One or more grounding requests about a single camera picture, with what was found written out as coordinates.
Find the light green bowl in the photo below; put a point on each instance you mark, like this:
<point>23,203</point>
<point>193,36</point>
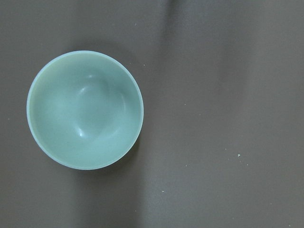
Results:
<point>85,110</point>

